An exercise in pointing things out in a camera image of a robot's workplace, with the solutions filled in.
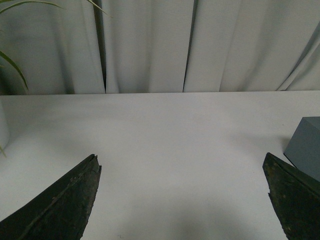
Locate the white curtain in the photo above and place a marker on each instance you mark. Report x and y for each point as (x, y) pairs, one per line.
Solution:
(161, 46)

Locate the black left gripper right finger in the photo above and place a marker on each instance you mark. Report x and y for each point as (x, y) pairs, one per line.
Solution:
(295, 198)

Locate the gray base block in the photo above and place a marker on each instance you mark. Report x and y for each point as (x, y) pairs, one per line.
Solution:
(303, 149)

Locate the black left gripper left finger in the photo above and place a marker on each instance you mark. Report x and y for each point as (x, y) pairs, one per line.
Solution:
(60, 212)

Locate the white plant pot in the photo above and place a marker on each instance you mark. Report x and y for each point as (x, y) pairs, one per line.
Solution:
(4, 129)

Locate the green plant leaves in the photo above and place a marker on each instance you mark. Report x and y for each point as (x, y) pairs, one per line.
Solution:
(15, 4)

